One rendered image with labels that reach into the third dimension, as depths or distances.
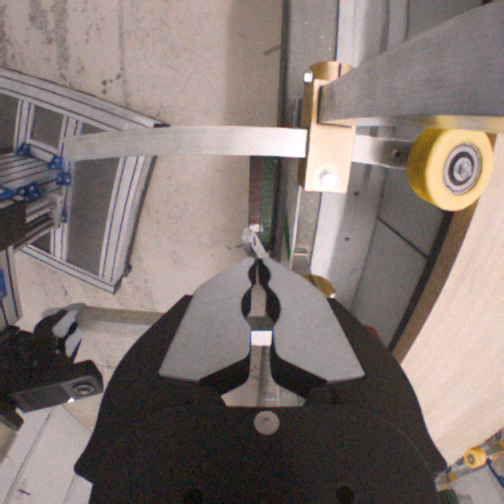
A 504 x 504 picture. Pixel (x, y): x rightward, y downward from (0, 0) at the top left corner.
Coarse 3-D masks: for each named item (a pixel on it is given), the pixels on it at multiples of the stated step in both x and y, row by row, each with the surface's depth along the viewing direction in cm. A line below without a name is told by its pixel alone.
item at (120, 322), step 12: (84, 312) 32; (96, 312) 32; (108, 312) 33; (120, 312) 33; (132, 312) 33; (144, 312) 33; (156, 312) 34; (84, 324) 32; (96, 324) 31; (108, 324) 31; (120, 324) 31; (132, 324) 31; (144, 324) 31; (252, 324) 33; (264, 324) 33; (132, 336) 32; (252, 336) 32; (264, 336) 32
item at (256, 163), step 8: (256, 160) 36; (256, 168) 37; (256, 176) 37; (256, 184) 38; (256, 192) 39; (256, 200) 39; (256, 208) 40; (256, 216) 40; (256, 224) 41; (256, 232) 42
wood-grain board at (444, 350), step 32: (480, 224) 20; (448, 256) 23; (480, 256) 22; (448, 288) 24; (480, 288) 24; (416, 320) 28; (448, 320) 26; (480, 320) 27; (416, 352) 29; (448, 352) 29; (480, 352) 30; (416, 384) 33; (448, 384) 34; (480, 384) 36; (448, 416) 43; (480, 416) 47; (448, 448) 59
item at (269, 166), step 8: (264, 160) 36; (272, 160) 36; (264, 168) 37; (272, 168) 37; (264, 176) 37; (272, 176) 37; (264, 184) 38; (272, 184) 38; (264, 192) 39; (272, 192) 39; (264, 200) 39; (272, 200) 39; (264, 208) 40; (264, 216) 40; (264, 224) 41; (264, 232) 42; (264, 240) 43
